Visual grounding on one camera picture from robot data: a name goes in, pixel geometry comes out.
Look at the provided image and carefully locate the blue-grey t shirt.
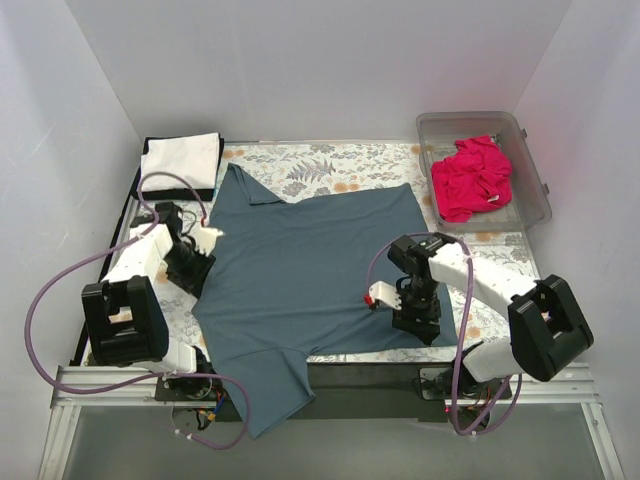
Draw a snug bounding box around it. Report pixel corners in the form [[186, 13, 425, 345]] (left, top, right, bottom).
[[193, 164, 426, 437]]

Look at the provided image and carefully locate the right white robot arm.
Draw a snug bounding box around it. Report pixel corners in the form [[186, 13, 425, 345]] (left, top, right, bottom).
[[369, 233, 594, 398]]

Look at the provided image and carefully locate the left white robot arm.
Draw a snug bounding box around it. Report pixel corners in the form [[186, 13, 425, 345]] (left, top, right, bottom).
[[81, 202, 224, 400]]

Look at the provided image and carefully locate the folded black t shirt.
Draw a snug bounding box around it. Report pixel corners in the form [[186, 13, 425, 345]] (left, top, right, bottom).
[[133, 135, 224, 202]]

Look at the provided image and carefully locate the folded white t shirt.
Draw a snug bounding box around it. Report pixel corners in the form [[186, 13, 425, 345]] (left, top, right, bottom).
[[140, 132, 222, 192]]

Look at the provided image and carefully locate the floral table cloth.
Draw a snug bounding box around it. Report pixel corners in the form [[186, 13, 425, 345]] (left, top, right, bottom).
[[84, 141, 556, 365]]

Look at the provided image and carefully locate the pink t shirt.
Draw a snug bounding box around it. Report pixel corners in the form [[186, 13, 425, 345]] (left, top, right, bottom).
[[431, 135, 513, 223]]

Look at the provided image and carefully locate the clear plastic bin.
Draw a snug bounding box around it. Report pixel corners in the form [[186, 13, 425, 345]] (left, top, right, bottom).
[[416, 111, 552, 233]]

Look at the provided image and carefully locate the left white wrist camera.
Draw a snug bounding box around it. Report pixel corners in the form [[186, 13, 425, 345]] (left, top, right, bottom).
[[191, 224, 225, 256]]

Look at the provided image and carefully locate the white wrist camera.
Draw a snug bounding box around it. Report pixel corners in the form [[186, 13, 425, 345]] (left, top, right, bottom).
[[363, 281, 402, 311], [191, 224, 225, 256]]

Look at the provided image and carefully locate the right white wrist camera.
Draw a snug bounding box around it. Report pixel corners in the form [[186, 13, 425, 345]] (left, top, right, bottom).
[[363, 281, 402, 311]]

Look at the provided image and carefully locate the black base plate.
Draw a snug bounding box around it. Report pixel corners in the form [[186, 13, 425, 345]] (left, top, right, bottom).
[[154, 362, 514, 424]]

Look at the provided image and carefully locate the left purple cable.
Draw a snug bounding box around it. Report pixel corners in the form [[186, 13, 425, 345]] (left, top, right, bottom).
[[24, 170, 251, 450]]

